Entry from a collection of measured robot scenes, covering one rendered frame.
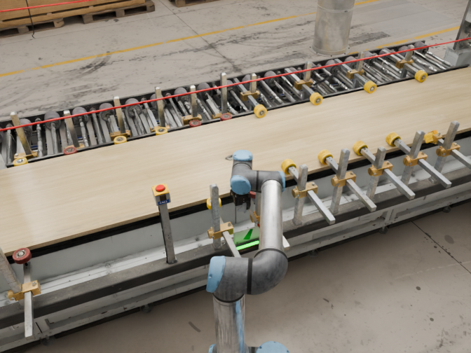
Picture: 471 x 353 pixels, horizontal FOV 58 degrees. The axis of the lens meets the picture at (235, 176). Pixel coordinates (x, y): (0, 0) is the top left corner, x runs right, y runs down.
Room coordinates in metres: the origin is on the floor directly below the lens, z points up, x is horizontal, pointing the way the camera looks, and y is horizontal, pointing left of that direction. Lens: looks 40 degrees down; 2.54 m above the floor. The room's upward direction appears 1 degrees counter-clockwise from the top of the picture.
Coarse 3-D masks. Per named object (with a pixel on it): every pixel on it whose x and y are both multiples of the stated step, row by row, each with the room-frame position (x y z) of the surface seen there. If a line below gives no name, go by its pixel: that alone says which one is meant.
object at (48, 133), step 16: (384, 64) 3.73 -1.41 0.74; (416, 64) 3.73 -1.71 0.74; (432, 64) 3.72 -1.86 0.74; (368, 80) 3.44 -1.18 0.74; (272, 96) 3.17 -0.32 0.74; (208, 112) 2.92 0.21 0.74; (64, 128) 2.72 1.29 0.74; (144, 128) 2.71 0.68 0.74; (48, 144) 2.51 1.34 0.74; (64, 144) 2.51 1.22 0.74
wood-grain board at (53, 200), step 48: (336, 96) 2.88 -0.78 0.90; (384, 96) 2.87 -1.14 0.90; (432, 96) 2.86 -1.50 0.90; (144, 144) 2.28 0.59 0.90; (192, 144) 2.27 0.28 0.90; (240, 144) 2.26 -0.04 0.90; (288, 144) 2.26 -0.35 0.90; (336, 144) 2.25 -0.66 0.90; (384, 144) 2.25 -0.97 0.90; (0, 192) 1.82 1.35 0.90; (48, 192) 1.82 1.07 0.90; (96, 192) 1.82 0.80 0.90; (144, 192) 1.81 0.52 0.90; (192, 192) 1.81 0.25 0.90; (0, 240) 1.46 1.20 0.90; (48, 240) 1.45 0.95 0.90
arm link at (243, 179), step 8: (232, 168) 1.49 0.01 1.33; (240, 168) 1.45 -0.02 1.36; (248, 168) 1.46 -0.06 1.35; (232, 176) 1.41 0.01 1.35; (240, 176) 1.39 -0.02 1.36; (248, 176) 1.40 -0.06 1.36; (256, 176) 1.40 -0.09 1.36; (232, 184) 1.38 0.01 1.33; (240, 184) 1.37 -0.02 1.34; (248, 184) 1.37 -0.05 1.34; (240, 192) 1.37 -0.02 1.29; (248, 192) 1.37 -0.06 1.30
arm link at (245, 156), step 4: (236, 152) 1.56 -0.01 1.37; (240, 152) 1.56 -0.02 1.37; (244, 152) 1.56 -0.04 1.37; (248, 152) 1.56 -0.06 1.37; (236, 156) 1.52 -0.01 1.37; (240, 156) 1.52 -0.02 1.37; (244, 156) 1.52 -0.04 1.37; (248, 156) 1.52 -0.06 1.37; (236, 160) 1.51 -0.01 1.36; (240, 160) 1.50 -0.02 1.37; (244, 160) 1.50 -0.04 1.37; (248, 160) 1.51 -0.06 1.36; (248, 164) 1.49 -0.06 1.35
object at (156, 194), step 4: (160, 184) 1.51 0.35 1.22; (164, 184) 1.51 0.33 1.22; (152, 188) 1.48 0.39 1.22; (156, 192) 1.46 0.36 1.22; (160, 192) 1.46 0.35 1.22; (164, 192) 1.46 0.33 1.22; (168, 192) 1.46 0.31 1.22; (156, 196) 1.44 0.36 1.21; (168, 196) 1.46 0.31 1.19; (156, 200) 1.44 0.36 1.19; (160, 200) 1.44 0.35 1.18; (156, 204) 1.44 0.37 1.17
